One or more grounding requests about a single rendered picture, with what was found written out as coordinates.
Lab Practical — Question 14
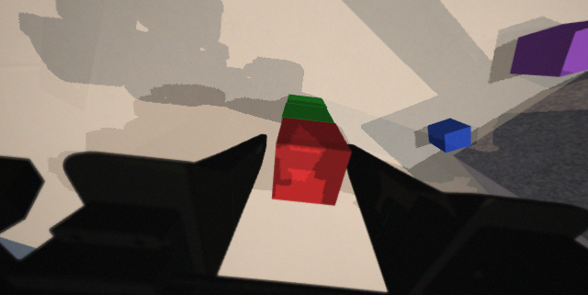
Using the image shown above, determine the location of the purple block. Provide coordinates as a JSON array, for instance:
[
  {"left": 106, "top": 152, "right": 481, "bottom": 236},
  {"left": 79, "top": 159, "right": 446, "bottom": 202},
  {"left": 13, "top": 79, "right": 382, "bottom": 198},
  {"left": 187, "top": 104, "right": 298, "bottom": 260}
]
[{"left": 510, "top": 21, "right": 588, "bottom": 77}]

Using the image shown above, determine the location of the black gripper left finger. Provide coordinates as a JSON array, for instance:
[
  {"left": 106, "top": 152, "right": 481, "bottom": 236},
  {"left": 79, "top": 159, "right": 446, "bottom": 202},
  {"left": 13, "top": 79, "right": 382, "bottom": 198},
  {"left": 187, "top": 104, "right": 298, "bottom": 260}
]
[{"left": 63, "top": 134, "right": 267, "bottom": 275}]

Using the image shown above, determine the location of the blue block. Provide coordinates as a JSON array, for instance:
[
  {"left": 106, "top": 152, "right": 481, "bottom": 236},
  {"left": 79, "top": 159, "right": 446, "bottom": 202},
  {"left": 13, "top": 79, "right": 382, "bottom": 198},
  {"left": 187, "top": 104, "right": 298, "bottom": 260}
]
[{"left": 427, "top": 119, "right": 471, "bottom": 153}]

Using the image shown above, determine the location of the red block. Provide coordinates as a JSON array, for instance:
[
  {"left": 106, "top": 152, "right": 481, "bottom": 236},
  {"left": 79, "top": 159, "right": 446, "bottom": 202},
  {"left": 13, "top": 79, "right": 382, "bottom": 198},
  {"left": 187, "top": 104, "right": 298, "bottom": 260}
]
[{"left": 272, "top": 118, "right": 351, "bottom": 206}]

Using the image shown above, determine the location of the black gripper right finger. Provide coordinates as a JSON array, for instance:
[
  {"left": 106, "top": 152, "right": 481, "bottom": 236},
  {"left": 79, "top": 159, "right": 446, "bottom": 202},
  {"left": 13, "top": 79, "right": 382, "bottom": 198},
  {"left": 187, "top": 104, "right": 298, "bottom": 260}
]
[{"left": 346, "top": 144, "right": 588, "bottom": 295}]

